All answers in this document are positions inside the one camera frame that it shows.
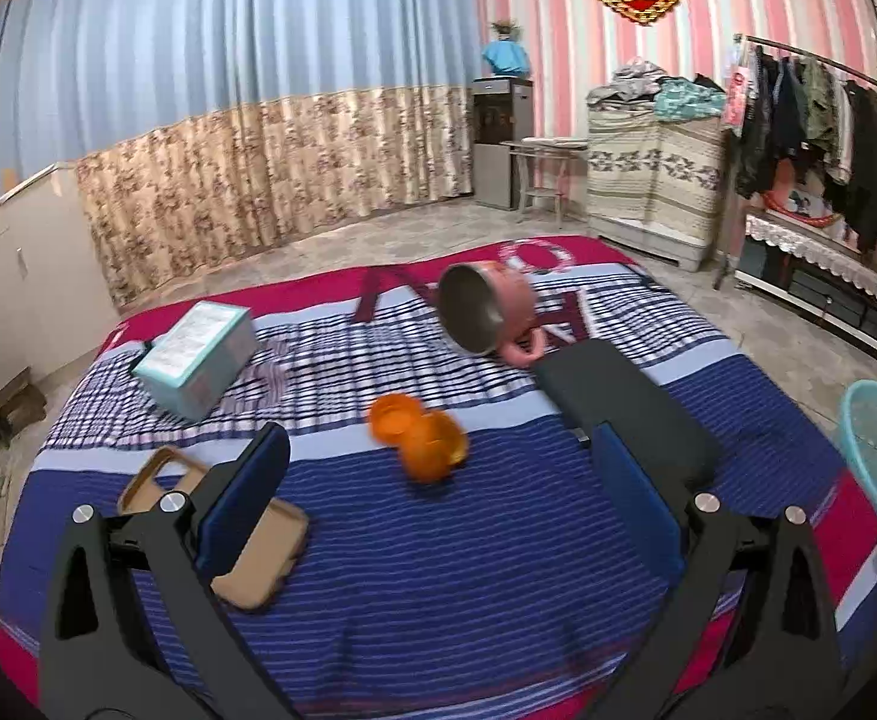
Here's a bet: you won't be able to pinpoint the pink mug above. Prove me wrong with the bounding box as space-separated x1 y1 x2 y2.
437 261 546 368

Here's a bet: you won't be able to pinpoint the teal tissue box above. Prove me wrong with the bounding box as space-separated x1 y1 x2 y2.
131 301 260 422

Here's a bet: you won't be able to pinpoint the orange plastic container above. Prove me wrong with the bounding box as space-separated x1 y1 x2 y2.
368 392 470 485

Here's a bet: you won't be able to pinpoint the red inflatable ring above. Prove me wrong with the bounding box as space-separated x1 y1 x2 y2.
764 180 845 230

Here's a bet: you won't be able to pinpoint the white cabinet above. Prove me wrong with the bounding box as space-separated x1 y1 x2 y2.
0 163 117 421

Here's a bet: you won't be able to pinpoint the tan phone case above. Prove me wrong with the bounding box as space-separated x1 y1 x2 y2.
118 446 311 612

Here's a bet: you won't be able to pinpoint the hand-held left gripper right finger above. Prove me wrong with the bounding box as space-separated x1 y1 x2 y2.
592 421 848 720

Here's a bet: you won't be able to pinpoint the small table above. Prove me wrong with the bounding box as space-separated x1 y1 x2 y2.
500 136 590 227

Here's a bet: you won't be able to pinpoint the black case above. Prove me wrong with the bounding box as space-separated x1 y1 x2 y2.
532 339 720 496

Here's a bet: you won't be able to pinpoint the blue covered water bottle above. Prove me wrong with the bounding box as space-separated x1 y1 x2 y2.
481 40 530 80

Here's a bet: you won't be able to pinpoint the pink hanging bag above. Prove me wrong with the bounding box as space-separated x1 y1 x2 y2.
723 45 758 136

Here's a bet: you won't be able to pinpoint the blue floral curtain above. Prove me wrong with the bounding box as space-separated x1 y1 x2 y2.
0 0 485 308

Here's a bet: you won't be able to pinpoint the low tv stand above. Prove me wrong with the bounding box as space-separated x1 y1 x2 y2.
734 210 877 368

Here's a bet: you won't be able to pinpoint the metal clothes rack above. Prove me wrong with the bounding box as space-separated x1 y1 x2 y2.
712 34 877 290

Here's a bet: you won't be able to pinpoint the white lace cloth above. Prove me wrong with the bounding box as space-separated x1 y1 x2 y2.
744 211 877 308

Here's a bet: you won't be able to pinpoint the small wooden stool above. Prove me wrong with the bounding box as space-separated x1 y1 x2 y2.
0 382 48 455

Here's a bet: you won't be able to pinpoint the grey water dispenser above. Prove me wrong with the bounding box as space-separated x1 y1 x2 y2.
472 76 536 211

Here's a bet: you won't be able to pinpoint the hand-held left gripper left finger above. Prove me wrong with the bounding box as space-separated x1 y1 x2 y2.
37 421 301 720

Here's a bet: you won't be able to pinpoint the grey clothes pile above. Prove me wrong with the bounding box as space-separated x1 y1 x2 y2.
587 58 668 110

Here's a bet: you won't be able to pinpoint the teal clothes pile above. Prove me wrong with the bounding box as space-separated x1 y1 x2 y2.
654 79 728 121

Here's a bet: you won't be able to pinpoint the patterned cloth covered cabinet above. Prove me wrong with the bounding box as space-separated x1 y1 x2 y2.
584 101 728 272

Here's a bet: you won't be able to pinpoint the row of hanging clothes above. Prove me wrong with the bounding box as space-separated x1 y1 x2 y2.
734 45 877 256

